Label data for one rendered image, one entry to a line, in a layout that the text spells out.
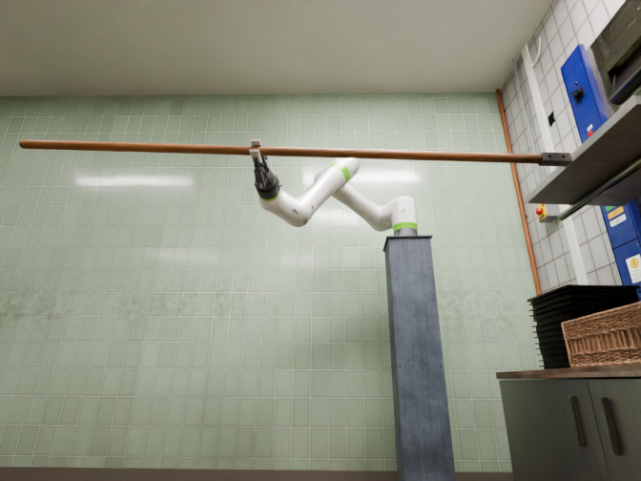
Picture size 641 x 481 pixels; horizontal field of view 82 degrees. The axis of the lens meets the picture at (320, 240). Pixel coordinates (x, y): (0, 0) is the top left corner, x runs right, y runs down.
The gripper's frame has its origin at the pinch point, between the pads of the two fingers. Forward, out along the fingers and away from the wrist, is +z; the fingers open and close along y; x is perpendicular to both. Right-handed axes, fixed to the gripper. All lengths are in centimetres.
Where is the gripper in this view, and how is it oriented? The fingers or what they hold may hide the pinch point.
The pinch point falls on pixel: (257, 151)
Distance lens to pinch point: 127.6
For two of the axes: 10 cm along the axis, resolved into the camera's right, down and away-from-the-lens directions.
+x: -10.0, -0.3, 0.4
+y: -0.4, 9.4, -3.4
